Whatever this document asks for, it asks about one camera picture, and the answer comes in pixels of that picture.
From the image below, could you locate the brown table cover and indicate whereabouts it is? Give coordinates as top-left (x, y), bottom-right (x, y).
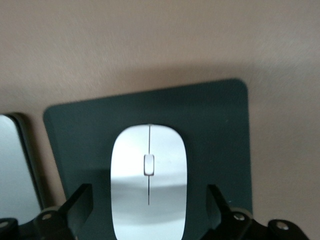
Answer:
top-left (0, 0), bottom-right (320, 240)

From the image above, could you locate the white computer mouse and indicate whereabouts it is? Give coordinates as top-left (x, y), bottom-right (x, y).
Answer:
top-left (109, 123), bottom-right (189, 240)

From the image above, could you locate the silver laptop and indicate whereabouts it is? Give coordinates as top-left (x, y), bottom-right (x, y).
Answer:
top-left (0, 112), bottom-right (44, 226)

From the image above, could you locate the black mouse pad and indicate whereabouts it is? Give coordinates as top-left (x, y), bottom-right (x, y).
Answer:
top-left (42, 78), bottom-right (254, 240)

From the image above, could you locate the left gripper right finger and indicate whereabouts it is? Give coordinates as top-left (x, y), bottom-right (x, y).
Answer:
top-left (203, 184), bottom-right (254, 240)

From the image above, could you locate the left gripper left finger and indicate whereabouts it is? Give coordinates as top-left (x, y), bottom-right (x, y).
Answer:
top-left (32, 183), bottom-right (94, 240)

